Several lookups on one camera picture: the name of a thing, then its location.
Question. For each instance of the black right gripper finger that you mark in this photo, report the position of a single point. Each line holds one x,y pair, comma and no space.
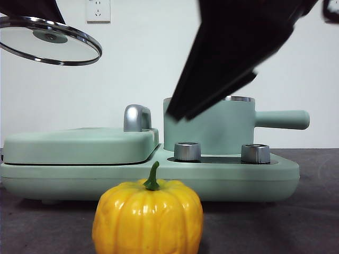
225,47
225,95

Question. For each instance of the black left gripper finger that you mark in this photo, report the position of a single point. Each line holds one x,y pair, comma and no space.
31,8

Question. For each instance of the glass lid with green knob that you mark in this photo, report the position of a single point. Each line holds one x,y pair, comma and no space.
50,37

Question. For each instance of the yellow pumpkin with green stem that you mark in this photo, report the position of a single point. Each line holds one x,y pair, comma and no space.
145,217

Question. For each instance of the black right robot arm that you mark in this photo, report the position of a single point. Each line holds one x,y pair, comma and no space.
331,9

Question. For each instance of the silver control knob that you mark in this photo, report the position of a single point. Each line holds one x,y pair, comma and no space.
254,154
186,152

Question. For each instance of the green breakfast machine base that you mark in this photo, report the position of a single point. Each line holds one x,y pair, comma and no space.
225,182

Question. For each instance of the green griddle cover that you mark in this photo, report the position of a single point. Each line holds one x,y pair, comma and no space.
79,148

